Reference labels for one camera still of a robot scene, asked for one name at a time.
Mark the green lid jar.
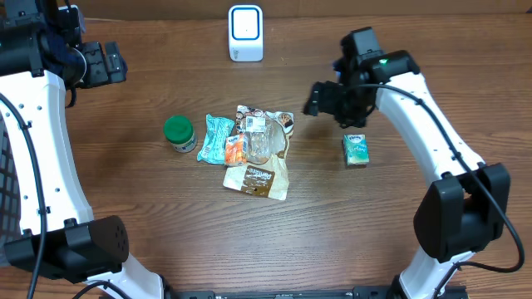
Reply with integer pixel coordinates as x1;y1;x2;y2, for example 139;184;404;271
163;115;197;153

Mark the orange Kleenex tissue pack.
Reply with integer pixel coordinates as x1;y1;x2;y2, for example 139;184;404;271
224;133;249;167

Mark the teal snack packet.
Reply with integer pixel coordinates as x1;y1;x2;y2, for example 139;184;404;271
197;114;234;164

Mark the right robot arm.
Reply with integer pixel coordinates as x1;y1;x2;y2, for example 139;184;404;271
303;27;510;298

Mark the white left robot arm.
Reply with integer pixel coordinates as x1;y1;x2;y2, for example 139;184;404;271
1;0;171;298

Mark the teal Kleenex tissue pack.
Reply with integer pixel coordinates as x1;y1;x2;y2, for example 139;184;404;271
343;135;369;166

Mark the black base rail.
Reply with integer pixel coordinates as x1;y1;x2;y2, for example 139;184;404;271
165;285;470;299

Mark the dark grey mesh basket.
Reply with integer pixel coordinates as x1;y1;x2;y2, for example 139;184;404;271
0;119;22;267

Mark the brown clear snack bag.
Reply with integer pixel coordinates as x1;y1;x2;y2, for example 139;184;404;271
223;105;295;200

